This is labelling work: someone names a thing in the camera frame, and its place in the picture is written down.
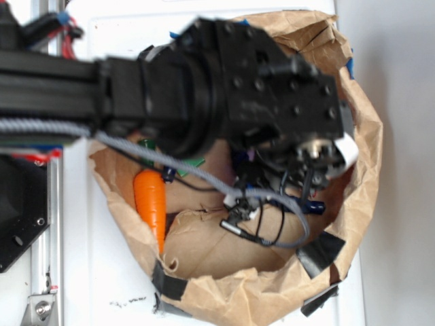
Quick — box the green rectangular block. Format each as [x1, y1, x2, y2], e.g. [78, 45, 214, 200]
[177, 158, 206, 178]

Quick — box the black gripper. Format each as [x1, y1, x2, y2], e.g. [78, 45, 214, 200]
[179, 19, 358, 190]

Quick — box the dark blue twisted rope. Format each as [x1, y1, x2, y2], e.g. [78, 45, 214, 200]
[160, 165, 326, 216]

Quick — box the grey braided cable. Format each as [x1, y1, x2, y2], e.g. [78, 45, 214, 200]
[0, 117, 311, 248]

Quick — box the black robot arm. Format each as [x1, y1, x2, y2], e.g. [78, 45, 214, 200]
[1, 1, 359, 189]

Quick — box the orange toy carrot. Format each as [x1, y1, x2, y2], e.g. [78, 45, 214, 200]
[133, 158, 167, 254]

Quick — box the metal corner bracket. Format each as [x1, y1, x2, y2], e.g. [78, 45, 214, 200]
[20, 294, 58, 326]

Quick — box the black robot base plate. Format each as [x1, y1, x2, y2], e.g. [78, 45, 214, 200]
[1, 155, 48, 273]

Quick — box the brown paper bag bin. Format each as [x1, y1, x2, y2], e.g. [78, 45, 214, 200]
[88, 10, 383, 325]

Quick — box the aluminium frame rail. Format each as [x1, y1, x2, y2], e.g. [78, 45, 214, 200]
[29, 0, 65, 326]

